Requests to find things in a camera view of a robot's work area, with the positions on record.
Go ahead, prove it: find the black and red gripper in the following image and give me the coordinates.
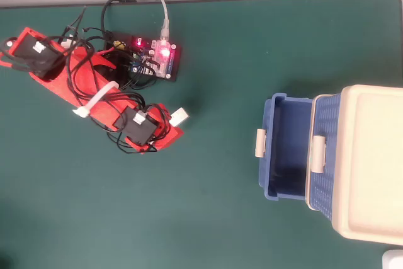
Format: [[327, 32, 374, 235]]
[[113, 103, 185, 154]]

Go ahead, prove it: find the small white cube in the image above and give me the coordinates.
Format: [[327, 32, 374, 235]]
[[169, 107, 192, 126]]

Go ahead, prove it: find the blue drawer with short handle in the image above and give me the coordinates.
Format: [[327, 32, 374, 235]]
[[254, 93, 315, 202]]

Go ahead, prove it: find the beige plastic drawer cabinet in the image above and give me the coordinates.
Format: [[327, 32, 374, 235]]
[[330, 84, 403, 246]]

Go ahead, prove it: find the black electronics control board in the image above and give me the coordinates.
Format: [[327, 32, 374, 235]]
[[105, 31, 183, 83]]

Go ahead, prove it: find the long white zip tie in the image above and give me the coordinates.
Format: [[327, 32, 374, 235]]
[[72, 81, 120, 119]]

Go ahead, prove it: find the dark green table mat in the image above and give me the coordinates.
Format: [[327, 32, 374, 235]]
[[0, 0, 403, 269]]

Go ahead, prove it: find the white box corner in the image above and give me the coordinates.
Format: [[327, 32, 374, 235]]
[[382, 249, 403, 269]]

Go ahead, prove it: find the white USB cable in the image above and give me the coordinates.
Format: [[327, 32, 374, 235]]
[[159, 0, 173, 42]]

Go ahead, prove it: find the black power cable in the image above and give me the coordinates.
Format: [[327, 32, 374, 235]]
[[100, 0, 138, 37]]

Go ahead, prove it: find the blue drawer with long handle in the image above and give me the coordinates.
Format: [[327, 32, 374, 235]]
[[304, 93, 343, 223]]

